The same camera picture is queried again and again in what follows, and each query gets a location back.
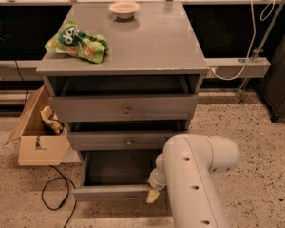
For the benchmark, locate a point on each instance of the grey drawer cabinet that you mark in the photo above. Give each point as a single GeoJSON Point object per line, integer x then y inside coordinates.
{"type": "Point", "coordinates": [154, 53]}

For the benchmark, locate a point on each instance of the dark grey cabinet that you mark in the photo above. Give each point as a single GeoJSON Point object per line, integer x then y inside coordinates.
{"type": "Point", "coordinates": [272, 89]}

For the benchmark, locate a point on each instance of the green chip bag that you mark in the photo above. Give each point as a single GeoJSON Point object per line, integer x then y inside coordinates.
{"type": "Point", "coordinates": [74, 42]}

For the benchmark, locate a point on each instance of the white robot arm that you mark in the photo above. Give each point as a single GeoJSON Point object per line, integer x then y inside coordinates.
{"type": "Point", "coordinates": [184, 169]}

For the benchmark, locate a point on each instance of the crumpled yellow paper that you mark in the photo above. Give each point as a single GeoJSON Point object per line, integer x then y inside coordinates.
{"type": "Point", "coordinates": [47, 116]}

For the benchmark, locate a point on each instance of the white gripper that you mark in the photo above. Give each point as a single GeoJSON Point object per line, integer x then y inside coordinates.
{"type": "Point", "coordinates": [156, 183]}

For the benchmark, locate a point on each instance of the grey wall rail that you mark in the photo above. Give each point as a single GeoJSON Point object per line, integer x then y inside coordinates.
{"type": "Point", "coordinates": [223, 67]}

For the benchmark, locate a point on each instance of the metal stand pole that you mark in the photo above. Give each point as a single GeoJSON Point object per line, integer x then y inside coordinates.
{"type": "Point", "coordinates": [255, 54]}

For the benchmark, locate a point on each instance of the grey drawer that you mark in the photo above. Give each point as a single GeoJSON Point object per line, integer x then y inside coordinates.
{"type": "Point", "coordinates": [119, 140]}
{"type": "Point", "coordinates": [115, 175]}
{"type": "Point", "coordinates": [124, 108]}

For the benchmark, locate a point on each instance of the white bowl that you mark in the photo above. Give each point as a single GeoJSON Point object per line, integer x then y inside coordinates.
{"type": "Point", "coordinates": [124, 9]}

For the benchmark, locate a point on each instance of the grey bottom drawer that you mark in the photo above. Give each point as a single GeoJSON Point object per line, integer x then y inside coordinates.
{"type": "Point", "coordinates": [115, 175]}

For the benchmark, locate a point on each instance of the cardboard box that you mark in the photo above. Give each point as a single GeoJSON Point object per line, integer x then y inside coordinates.
{"type": "Point", "coordinates": [39, 144]}

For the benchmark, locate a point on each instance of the grey top drawer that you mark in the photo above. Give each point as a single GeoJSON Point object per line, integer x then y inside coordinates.
{"type": "Point", "coordinates": [124, 108]}

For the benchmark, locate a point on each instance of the grey middle drawer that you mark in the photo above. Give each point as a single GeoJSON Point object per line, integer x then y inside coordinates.
{"type": "Point", "coordinates": [119, 140]}

